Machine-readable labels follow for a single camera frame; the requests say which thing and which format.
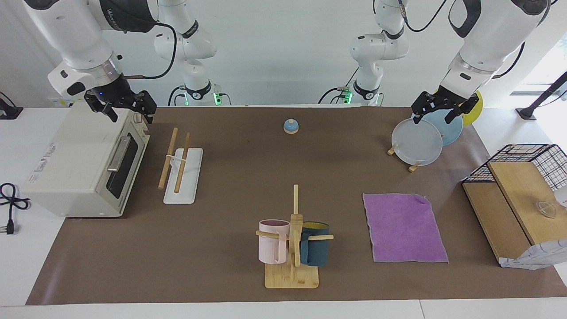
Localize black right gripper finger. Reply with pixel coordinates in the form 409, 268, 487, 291
84, 91, 118, 123
128, 91, 158, 124

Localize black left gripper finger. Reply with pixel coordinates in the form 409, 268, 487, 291
412, 92, 437, 124
445, 97, 480, 124

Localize purple and grey towel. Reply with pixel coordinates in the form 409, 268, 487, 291
362, 193, 449, 263

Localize wooden plate rack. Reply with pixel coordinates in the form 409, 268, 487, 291
388, 144, 420, 172

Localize white towel rack wooden bars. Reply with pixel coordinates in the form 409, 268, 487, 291
158, 127, 204, 205

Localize yellow plate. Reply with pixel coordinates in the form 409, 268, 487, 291
461, 91, 483, 126

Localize light blue plate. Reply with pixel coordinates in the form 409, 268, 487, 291
412, 109, 464, 147

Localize frosted white plate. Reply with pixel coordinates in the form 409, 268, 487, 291
391, 118, 443, 166

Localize white toaster oven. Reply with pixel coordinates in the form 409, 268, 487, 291
20, 103, 151, 218

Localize black stand leg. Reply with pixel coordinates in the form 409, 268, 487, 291
516, 71, 567, 120

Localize black clamp base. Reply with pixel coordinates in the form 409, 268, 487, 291
0, 91, 23, 120

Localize clear glass lid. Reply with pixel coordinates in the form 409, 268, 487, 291
534, 199, 557, 219

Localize brown table mat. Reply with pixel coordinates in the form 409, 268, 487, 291
26, 106, 567, 305

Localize white patterned cloth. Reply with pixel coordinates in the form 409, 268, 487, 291
500, 239, 567, 271

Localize dark teal mug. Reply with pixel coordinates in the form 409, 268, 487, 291
300, 222, 330, 267

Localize pink mug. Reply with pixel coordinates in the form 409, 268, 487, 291
259, 219, 291, 265

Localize wooden mug tree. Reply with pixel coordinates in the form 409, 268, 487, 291
256, 184, 334, 289

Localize black base cable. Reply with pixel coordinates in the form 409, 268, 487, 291
167, 86, 186, 107
318, 66, 360, 105

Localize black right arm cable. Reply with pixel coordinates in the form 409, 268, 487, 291
122, 20, 178, 80

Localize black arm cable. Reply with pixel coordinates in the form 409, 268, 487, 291
122, 20, 178, 80
491, 42, 526, 80

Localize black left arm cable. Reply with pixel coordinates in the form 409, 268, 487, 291
491, 42, 526, 80

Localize black wire basket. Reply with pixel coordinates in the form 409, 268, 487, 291
462, 144, 567, 192

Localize black power cord with plug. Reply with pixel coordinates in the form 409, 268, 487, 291
0, 183, 31, 235

